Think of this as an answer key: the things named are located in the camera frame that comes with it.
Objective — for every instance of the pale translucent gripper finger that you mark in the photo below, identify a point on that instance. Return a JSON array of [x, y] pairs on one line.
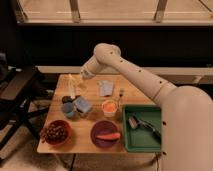
[[71, 87]]

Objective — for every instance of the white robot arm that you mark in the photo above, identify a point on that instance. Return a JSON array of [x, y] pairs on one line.
[[187, 111]]

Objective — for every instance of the blue cup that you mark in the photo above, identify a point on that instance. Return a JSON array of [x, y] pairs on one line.
[[68, 109]]

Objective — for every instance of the orange filled plastic cup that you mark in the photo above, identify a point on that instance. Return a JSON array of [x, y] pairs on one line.
[[109, 108]]

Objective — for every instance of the dark small object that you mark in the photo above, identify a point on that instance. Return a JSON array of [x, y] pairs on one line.
[[66, 99]]

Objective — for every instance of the light blue folded cloth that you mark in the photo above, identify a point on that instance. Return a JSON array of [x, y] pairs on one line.
[[105, 88]]

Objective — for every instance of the red-brown bowl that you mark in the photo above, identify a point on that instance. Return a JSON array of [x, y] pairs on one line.
[[66, 126]]

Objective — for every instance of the bunch of dark grapes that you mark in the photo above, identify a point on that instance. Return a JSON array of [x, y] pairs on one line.
[[53, 132]]

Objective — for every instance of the black chair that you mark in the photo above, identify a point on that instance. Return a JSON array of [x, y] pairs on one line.
[[17, 90]]

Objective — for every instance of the purple bowl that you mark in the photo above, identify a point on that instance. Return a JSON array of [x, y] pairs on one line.
[[103, 127]]

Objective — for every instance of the orange carrot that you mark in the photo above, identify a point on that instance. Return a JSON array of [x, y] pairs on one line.
[[110, 136]]

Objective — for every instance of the metal tongs in tray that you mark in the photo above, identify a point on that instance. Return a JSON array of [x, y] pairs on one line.
[[136, 123]]

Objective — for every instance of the green plastic tray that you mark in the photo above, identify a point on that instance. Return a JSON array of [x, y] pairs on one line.
[[141, 140]]

